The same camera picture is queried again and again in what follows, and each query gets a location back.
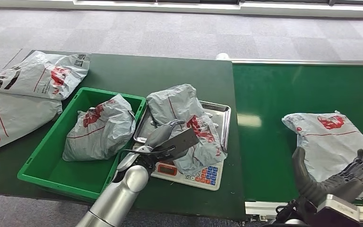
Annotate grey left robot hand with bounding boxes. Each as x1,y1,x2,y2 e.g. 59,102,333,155
144,119,199,163

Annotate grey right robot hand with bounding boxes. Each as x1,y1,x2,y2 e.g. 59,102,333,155
292,141,363,206

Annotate white window ledge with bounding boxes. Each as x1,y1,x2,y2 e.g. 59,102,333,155
0,0,363,19

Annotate grey mailer black letters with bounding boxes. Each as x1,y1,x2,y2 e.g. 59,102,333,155
0,50,92,101

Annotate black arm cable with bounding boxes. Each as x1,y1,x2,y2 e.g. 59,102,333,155
275,200,301,222
119,146,173,158

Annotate crumpled grey mailer package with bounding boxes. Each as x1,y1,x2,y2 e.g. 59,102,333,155
61,94,137,162

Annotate electronic scale with steel tray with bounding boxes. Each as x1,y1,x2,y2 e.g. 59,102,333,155
133,100,232,192

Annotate large flat grey mailer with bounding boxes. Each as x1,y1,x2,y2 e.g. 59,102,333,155
0,91,63,157

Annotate green conveyor belt aluminium frame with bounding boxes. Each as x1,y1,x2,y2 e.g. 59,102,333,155
231,59,363,225

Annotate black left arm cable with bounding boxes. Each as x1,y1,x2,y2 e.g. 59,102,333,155
119,146,173,158

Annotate green plastic crate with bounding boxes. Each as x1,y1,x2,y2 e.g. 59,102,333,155
17,87,147,203

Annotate grey mailer package red logo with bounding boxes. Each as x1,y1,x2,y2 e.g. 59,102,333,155
281,110,363,201

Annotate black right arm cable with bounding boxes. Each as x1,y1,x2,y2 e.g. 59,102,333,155
275,200,301,222

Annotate grey mailer package red print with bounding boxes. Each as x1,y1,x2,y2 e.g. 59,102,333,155
146,83,228,176

